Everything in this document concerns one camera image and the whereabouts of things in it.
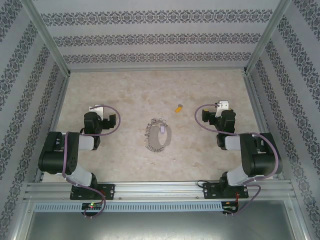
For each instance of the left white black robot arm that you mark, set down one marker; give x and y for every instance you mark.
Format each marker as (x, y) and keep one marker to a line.
(53, 150)

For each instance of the left circuit board green light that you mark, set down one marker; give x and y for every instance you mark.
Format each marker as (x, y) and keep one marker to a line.
(92, 206)

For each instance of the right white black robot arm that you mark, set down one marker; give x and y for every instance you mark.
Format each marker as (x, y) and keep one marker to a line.
(265, 160)

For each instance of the aluminium mounting rail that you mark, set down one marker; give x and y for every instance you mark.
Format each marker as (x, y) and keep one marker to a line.
(160, 190)

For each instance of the grey sheet metal panel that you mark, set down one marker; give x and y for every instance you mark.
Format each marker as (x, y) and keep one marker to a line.
(160, 225)

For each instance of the right aluminium frame post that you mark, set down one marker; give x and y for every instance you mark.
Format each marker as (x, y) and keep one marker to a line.
(265, 37)

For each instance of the left aluminium frame post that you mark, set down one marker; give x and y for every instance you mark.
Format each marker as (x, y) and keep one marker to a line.
(47, 37)

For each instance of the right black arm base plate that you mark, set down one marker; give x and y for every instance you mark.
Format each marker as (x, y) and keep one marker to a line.
(210, 191)

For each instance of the right aluminium table edge rail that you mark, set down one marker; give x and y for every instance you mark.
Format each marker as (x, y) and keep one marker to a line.
(259, 112)

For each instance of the left aluminium table edge rail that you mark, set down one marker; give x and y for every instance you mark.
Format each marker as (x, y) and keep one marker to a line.
(53, 130)

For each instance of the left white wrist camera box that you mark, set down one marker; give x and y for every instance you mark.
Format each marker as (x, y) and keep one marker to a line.
(98, 110)

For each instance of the right circuit board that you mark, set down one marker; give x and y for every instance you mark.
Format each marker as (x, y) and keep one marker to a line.
(228, 208)

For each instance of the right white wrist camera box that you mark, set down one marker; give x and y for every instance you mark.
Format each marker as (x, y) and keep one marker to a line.
(223, 105)

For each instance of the aluminium frame post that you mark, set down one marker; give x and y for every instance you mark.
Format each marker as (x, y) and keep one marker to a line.
(265, 37)
(47, 37)

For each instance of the lilac key tag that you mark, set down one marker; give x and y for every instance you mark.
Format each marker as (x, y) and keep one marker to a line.
(161, 130)

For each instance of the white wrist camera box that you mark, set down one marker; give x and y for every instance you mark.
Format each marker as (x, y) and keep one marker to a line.
(223, 105)
(98, 110)

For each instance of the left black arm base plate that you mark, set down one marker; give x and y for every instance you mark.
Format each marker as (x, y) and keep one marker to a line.
(110, 191)

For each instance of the aluminium table edge rail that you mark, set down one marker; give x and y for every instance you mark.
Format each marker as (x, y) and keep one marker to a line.
(53, 130)
(259, 112)

